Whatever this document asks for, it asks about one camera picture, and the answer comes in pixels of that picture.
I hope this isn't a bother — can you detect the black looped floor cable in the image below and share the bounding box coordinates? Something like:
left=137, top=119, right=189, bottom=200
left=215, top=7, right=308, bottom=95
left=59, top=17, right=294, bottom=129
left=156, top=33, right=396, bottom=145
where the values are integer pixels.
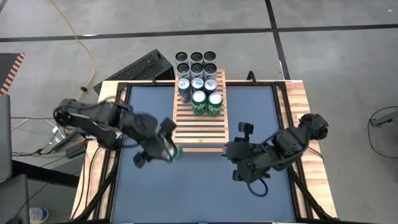
left=367, top=105, right=398, bottom=159

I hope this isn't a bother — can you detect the silver blue Red Bull can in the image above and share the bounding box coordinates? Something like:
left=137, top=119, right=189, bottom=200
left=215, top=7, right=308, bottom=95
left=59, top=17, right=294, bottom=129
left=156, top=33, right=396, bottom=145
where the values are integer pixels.
left=177, top=78, right=192, bottom=105
left=204, top=79, right=218, bottom=96
left=190, top=77, right=205, bottom=93

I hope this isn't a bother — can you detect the black metal rig frame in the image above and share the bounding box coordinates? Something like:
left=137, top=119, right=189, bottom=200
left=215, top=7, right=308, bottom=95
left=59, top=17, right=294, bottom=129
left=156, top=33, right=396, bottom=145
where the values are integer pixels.
left=71, top=79, right=340, bottom=224

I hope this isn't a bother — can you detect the yellow floor cable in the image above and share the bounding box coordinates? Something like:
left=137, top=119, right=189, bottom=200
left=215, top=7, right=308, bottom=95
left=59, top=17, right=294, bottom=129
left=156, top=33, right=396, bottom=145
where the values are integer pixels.
left=49, top=0, right=96, bottom=131

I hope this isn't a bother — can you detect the black mat orange striped edge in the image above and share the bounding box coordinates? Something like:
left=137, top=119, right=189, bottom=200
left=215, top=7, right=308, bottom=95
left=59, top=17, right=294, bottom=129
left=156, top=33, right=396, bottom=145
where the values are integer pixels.
left=0, top=52, right=25, bottom=96

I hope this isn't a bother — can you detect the black floor bar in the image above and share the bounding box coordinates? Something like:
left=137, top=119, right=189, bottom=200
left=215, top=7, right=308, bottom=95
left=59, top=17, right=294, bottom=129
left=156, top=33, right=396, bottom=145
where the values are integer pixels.
left=11, top=159, right=81, bottom=189

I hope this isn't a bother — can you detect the grey panel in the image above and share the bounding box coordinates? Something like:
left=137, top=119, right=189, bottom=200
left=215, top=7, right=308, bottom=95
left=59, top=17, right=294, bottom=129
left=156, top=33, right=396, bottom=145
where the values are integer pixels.
left=0, top=93, right=12, bottom=183

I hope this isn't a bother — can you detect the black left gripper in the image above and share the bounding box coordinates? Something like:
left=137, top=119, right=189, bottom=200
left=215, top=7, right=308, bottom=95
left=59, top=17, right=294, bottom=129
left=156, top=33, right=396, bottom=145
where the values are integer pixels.
left=132, top=117, right=182, bottom=169

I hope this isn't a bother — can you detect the black computer case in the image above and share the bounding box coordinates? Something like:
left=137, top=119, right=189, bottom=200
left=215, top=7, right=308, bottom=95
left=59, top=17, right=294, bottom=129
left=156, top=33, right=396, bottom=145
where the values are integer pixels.
left=92, top=48, right=175, bottom=96

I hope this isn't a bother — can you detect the black looped gripper cable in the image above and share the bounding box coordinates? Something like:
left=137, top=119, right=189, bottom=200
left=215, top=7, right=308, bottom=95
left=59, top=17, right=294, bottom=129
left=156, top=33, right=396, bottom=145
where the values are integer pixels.
left=246, top=176, right=269, bottom=198

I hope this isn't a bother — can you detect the grey floor stand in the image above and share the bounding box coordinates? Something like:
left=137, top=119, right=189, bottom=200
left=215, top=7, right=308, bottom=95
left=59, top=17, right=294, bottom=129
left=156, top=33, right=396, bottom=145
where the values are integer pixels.
left=369, top=109, right=398, bottom=128

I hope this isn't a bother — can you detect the white blue yellow container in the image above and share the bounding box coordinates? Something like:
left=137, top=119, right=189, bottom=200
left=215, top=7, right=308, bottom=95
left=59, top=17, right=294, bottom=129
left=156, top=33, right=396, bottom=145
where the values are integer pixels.
left=29, top=207, right=50, bottom=224

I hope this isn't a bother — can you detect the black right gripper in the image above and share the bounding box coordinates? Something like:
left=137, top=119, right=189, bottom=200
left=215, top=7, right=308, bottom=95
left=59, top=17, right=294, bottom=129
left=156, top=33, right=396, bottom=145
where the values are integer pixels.
left=222, top=121, right=272, bottom=185

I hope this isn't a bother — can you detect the short black cable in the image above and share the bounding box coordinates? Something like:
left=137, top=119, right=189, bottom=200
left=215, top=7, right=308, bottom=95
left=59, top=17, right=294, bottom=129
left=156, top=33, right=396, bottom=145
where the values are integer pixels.
left=246, top=70, right=258, bottom=85

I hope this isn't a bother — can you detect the wooden slatted shelf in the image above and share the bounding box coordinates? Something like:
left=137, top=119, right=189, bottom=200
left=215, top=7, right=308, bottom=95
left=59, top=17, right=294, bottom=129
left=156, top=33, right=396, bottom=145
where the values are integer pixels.
left=171, top=68, right=230, bottom=153

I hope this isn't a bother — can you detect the green Sprite can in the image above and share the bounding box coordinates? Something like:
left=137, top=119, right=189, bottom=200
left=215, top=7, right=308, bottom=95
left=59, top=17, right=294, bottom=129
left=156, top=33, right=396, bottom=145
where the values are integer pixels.
left=191, top=90, right=208, bottom=116
left=161, top=136, right=185, bottom=163
left=206, top=91, right=224, bottom=117

